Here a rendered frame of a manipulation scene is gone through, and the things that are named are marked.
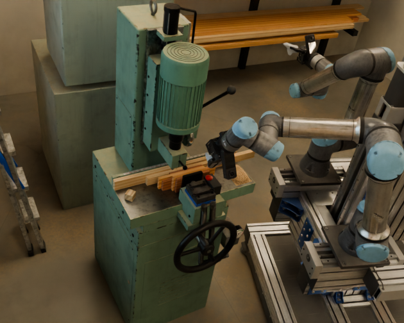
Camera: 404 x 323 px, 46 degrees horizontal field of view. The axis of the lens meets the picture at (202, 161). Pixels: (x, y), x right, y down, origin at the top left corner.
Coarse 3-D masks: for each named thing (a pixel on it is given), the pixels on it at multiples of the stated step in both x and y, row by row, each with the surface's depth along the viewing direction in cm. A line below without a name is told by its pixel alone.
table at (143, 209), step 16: (112, 192) 200; (144, 192) 198; (160, 192) 199; (224, 192) 205; (240, 192) 211; (128, 208) 190; (144, 208) 191; (160, 208) 192; (176, 208) 195; (128, 224) 189; (144, 224) 192
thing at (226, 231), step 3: (228, 219) 231; (231, 222) 230; (225, 228) 226; (225, 231) 225; (228, 231) 225; (225, 234) 224; (228, 234) 224; (222, 237) 226; (225, 237) 223; (228, 237) 223; (222, 240) 227; (225, 240) 224; (237, 240) 229; (222, 243) 228; (225, 243) 225; (237, 243) 230
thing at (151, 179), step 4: (240, 152) 221; (244, 152) 222; (248, 152) 222; (252, 152) 223; (236, 156) 219; (240, 156) 220; (244, 156) 222; (248, 156) 223; (252, 156) 225; (236, 160) 221; (240, 160) 222; (192, 164) 210; (196, 164) 210; (200, 164) 211; (204, 164) 211; (160, 172) 203; (164, 172) 203; (168, 172) 204; (148, 176) 200; (152, 176) 200; (156, 176) 201; (160, 176) 202; (148, 180) 200; (152, 180) 201; (156, 180) 202; (148, 184) 201; (152, 184) 202
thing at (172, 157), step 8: (168, 136) 202; (160, 144) 200; (168, 144) 198; (160, 152) 202; (168, 152) 195; (176, 152) 194; (184, 152) 195; (168, 160) 197; (176, 160) 194; (184, 160) 197
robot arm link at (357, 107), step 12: (372, 48) 204; (384, 48) 205; (384, 60) 202; (372, 72) 202; (384, 72) 205; (360, 84) 213; (372, 84) 210; (360, 96) 215; (372, 96) 216; (348, 108) 223; (360, 108) 218; (348, 144) 229
